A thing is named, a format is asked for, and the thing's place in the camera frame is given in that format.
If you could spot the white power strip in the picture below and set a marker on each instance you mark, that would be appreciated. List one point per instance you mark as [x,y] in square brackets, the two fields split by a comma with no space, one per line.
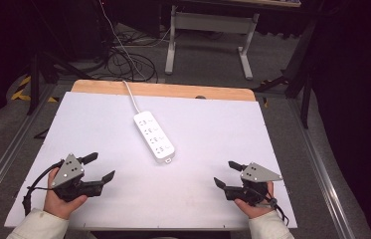
[154,136]

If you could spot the aluminium floor rail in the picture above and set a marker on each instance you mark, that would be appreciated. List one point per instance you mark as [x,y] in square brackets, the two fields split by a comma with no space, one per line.
[10,152]
[322,166]

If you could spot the person's right hand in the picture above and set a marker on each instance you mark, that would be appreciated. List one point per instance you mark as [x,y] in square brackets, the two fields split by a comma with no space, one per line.
[254,209]

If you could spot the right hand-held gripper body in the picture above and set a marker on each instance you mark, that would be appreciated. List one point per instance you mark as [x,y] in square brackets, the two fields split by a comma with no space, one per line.
[256,174]

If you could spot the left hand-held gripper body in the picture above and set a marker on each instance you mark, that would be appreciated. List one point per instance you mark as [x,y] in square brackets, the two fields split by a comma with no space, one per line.
[68,172]

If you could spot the white board sheet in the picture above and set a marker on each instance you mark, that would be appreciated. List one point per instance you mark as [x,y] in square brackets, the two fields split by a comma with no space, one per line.
[189,172]

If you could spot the white metal desk frame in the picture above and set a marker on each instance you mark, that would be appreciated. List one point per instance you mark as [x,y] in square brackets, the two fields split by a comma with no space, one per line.
[206,22]

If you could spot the person's left hand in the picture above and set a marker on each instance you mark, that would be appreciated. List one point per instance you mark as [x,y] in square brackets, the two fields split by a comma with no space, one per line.
[58,204]

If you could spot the black metal stand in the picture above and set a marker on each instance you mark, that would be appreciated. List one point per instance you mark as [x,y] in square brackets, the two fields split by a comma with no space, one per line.
[300,66]
[38,71]

